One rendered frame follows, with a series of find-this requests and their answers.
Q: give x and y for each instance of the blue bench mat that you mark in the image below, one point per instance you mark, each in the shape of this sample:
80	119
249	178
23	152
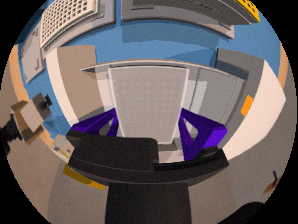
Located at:
156	39

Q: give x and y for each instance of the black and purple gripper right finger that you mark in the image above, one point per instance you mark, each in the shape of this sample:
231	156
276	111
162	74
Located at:
210	133

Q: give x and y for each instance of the dark blue open-top bin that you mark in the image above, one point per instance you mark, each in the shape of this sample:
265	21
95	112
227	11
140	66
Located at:
30	23

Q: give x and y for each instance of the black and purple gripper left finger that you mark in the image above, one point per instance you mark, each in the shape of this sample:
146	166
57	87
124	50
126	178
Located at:
94	124

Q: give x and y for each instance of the yellow bin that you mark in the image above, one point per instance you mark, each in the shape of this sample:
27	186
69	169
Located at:
77	176

